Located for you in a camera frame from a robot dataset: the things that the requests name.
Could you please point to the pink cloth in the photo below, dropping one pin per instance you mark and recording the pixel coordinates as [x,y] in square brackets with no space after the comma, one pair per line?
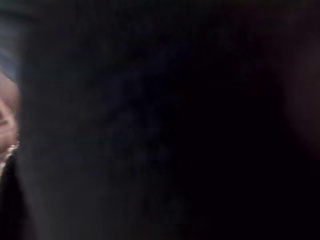
[7,112]

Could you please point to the dark black garment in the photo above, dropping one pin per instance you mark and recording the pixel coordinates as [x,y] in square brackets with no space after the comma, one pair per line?
[160,120]

